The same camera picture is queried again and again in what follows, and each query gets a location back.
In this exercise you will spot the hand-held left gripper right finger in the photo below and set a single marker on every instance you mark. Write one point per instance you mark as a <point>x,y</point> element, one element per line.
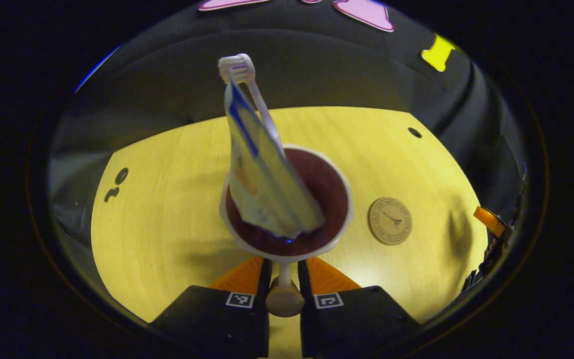
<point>352,324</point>

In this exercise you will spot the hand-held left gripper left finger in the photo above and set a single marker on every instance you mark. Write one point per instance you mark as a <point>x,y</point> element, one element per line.
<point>217,324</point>

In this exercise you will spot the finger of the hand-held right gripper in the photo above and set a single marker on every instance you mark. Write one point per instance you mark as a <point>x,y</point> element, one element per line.
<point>489,220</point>

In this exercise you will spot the round cork coaster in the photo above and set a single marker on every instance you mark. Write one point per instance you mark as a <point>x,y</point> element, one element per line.
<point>389,221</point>

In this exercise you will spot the white toothpaste tube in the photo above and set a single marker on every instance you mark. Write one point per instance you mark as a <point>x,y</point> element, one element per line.
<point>262,179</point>

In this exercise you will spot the white toothbrush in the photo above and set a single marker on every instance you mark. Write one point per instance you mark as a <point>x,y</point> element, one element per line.
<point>237,67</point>

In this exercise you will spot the black backdrop cloth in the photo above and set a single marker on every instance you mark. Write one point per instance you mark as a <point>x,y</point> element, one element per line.
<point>317,65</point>

